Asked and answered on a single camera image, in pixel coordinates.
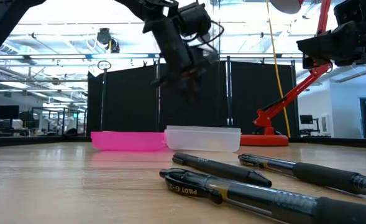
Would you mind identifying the black round spotlight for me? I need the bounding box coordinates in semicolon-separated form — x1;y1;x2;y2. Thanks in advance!
96;27;121;54

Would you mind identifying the black ring-topped stand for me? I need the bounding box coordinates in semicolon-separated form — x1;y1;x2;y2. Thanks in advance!
97;60;112;131

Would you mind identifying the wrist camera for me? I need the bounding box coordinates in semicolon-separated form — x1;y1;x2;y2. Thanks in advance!
333;0;366;24
176;2;213;37

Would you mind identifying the black aluminium table frame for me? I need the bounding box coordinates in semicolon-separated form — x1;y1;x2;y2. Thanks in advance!
0;136;366;149

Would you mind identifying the black marker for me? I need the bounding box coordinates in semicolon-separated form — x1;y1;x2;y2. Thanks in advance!
172;152;273;189

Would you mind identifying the pink plastic box lid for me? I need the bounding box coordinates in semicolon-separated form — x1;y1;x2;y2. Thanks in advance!
90;130;168;152

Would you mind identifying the clear plastic supply box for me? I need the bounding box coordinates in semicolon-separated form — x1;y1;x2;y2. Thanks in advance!
163;125;242;153

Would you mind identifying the yellow cable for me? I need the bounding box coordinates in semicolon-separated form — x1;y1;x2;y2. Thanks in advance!
265;0;292;139

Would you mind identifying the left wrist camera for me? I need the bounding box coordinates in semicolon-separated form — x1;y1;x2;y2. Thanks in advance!
176;2;213;37

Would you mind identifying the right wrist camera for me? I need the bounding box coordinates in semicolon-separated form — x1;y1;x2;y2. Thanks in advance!
333;0;366;24

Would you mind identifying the black computer monitor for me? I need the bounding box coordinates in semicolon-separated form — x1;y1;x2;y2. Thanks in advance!
300;114;314;126
0;105;20;121

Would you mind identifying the red desk lamp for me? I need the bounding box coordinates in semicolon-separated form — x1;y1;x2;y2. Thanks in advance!
239;0;333;147

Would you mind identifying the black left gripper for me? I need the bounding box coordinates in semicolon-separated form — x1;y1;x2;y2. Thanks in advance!
142;17;217;103

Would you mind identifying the black gel pen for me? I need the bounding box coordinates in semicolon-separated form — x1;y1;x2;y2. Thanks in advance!
238;153;366;198

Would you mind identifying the black Pilot G-2 pen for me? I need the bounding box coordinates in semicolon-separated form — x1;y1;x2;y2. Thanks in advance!
159;168;366;224

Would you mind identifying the black partition screen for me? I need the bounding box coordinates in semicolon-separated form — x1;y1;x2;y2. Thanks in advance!
86;58;300;138

